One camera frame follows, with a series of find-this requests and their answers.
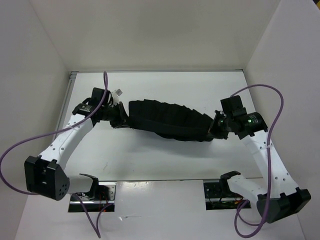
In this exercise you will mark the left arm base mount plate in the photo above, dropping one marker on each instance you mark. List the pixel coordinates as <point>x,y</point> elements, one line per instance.
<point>100,197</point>

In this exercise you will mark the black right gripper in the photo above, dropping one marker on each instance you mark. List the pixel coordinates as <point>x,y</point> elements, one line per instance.
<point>213,130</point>

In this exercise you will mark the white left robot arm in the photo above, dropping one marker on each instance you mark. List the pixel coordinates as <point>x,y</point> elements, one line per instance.
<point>45,174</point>

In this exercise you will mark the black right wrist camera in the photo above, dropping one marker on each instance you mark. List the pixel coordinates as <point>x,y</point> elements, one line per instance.
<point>233,107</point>

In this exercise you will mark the black pleated skirt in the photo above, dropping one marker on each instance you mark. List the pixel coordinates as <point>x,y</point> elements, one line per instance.
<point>170,121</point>

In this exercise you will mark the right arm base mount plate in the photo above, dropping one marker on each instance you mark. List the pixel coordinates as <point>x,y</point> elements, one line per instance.
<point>217,198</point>

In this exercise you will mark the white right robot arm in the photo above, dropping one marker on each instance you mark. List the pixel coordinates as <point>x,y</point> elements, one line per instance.
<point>282,197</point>

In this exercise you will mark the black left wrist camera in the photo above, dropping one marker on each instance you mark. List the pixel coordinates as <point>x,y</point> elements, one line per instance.
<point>111,99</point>

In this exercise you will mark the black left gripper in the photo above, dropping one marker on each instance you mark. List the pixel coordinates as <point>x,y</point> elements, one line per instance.
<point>123,120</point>

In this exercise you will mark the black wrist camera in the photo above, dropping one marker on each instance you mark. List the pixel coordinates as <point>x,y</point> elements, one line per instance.
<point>233,107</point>
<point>111,99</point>

